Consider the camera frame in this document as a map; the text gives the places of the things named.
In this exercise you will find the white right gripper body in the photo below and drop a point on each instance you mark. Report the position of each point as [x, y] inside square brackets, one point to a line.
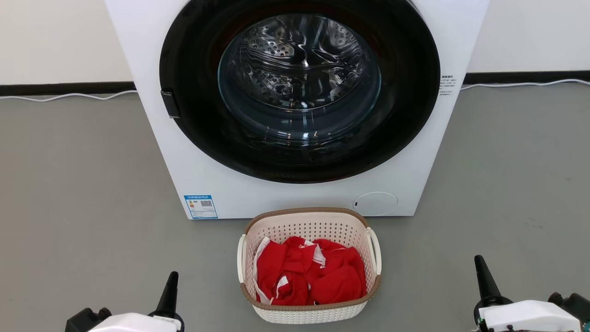
[525, 318]

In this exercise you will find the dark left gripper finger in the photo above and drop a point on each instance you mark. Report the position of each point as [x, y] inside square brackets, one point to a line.
[169, 295]

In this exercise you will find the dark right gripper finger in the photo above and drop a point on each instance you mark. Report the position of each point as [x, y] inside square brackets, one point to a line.
[484, 283]

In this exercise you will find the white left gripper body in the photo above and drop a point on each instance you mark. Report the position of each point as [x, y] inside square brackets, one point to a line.
[133, 323]

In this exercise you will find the beige perforated laundry basket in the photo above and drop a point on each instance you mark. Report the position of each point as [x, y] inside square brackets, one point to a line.
[313, 223]

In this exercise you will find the blue energy label sticker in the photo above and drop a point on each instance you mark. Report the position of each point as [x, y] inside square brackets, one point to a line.
[201, 207]

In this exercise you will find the white washing machine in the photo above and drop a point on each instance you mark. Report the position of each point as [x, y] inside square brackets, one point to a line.
[415, 175]

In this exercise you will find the round white filter cover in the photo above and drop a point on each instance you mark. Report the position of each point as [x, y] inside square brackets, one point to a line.
[375, 204]

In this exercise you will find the red garment with white trim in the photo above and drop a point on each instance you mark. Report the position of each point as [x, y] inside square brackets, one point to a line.
[336, 286]

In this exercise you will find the black round washer door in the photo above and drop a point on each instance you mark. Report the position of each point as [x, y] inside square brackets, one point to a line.
[198, 129]

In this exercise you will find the black door latch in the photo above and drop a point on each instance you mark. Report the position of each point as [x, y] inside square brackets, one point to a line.
[170, 104]

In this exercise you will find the steel washer drum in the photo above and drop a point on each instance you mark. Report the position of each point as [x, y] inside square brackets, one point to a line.
[299, 69]

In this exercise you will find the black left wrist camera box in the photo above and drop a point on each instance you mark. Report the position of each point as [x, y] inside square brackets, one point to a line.
[83, 320]

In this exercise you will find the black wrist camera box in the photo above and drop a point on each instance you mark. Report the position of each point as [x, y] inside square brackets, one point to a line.
[576, 304]
[83, 320]

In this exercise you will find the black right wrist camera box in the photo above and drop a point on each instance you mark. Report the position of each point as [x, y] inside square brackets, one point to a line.
[576, 304]

